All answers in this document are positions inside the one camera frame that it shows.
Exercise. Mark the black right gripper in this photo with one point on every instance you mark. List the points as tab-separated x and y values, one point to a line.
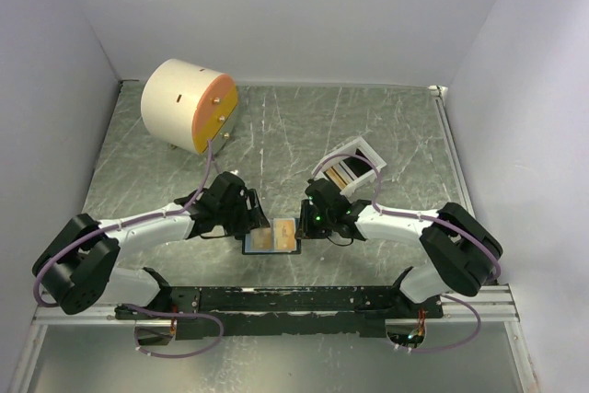
306	230

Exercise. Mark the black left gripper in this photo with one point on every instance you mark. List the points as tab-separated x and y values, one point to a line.
255	217

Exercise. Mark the orange credit card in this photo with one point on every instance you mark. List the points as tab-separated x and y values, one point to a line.
261	239

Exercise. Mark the gold credit card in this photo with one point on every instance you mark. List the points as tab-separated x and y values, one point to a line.
284	234

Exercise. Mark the black card holder wallet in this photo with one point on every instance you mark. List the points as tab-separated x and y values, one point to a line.
246	244

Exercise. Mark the white card tray box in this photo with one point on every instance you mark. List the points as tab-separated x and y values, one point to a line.
360	157

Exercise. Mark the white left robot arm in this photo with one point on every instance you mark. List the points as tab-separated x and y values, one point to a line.
82	266

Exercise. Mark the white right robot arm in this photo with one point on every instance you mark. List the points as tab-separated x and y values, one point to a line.
461	253

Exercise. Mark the remaining cards in tray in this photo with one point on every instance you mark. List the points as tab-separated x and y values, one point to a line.
341	175

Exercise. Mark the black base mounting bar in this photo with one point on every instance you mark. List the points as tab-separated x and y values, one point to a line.
274	311

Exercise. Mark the round cream mini drawer cabinet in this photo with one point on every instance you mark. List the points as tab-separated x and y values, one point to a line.
189	106

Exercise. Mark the white corner bracket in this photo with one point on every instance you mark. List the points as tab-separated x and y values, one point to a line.
438	91

